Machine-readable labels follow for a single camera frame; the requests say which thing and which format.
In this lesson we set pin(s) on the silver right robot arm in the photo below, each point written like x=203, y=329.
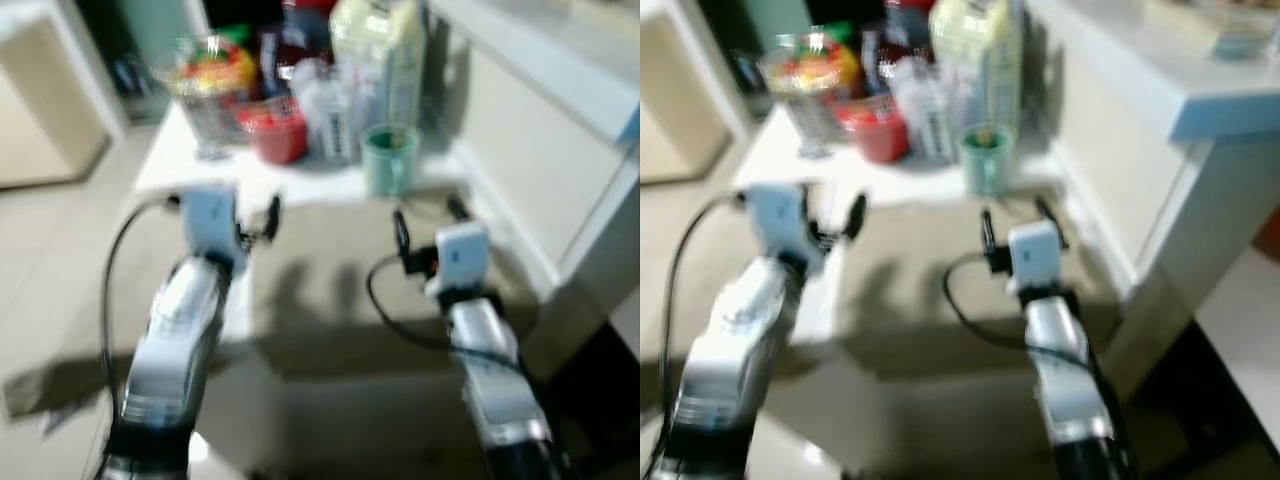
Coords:
x=495, y=390
x=1065, y=390

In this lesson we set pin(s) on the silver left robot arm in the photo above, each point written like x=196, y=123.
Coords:
x=170, y=350
x=735, y=350

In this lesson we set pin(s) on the green cup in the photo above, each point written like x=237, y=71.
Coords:
x=987, y=160
x=390, y=160

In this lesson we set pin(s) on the red cup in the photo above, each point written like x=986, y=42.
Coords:
x=875, y=133
x=275, y=135

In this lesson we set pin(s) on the white kitchen counter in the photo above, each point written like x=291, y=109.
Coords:
x=540, y=130
x=1130, y=150

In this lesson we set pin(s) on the clear plastic bag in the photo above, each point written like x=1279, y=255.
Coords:
x=330, y=110
x=930, y=110

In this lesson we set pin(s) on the large yellow oil bottle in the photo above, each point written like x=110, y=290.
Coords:
x=380, y=55
x=978, y=55

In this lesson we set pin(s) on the dark bottle with red cap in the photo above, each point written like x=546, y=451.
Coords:
x=908, y=30
x=305, y=30

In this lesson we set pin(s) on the beige cabinet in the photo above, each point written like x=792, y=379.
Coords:
x=680, y=100
x=45, y=100

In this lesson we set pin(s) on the glass bowl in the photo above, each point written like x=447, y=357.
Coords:
x=1245, y=35

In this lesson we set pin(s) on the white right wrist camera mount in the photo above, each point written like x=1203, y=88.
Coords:
x=1033, y=258
x=460, y=258

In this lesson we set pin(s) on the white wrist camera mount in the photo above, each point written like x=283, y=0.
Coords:
x=212, y=220
x=1033, y=258
x=460, y=258
x=785, y=225

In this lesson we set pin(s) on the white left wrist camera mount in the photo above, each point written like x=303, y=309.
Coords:
x=212, y=220
x=785, y=225

